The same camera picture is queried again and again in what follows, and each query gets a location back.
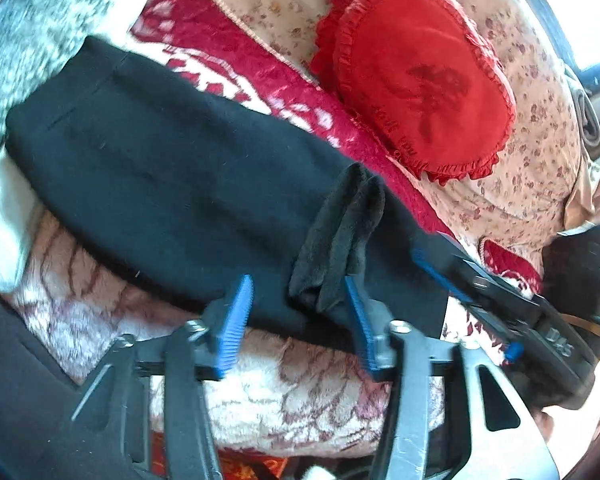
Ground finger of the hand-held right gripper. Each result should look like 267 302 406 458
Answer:
412 232 537 322
467 304 527 366

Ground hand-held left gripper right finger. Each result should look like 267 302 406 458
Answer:
344 276 561 480

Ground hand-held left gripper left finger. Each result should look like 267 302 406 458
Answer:
70 274 255 480

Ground black pants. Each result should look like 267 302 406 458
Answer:
4 35 451 355

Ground pink white fluffy blanket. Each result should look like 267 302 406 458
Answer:
2 209 447 458

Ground red orange printed cloth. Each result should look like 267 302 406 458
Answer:
150 432 287 480

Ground tan cloth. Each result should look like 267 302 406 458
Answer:
564 155 600 233

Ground red heart-shaped frilled pillow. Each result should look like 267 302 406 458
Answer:
309 0 517 187

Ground dark cloth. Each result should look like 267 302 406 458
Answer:
0 284 153 480

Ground white cloth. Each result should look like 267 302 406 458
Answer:
0 149 47 292

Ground red white patterned blanket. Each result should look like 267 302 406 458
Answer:
130 0 545 303

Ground window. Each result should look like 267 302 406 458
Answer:
500 0 600 73

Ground grey speckled blanket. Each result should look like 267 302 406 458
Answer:
0 0 167 173

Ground grey strap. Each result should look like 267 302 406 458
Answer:
570 77 600 150

